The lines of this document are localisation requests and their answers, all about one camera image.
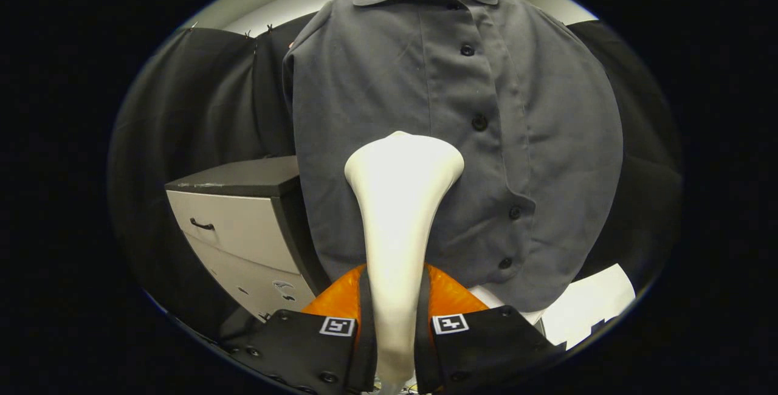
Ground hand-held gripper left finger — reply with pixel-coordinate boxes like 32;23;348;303
219;263;377;395

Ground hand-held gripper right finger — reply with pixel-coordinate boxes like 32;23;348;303
415;263;567;394

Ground dark grey button shirt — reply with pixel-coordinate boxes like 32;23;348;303
283;0;625;312

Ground white sheet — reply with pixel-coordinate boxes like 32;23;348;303
540;263;636;350

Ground grey drawer cabinet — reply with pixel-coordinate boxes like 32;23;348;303
165;155;332;323

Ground black backdrop cloth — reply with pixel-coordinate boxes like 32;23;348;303
109;12;684;347

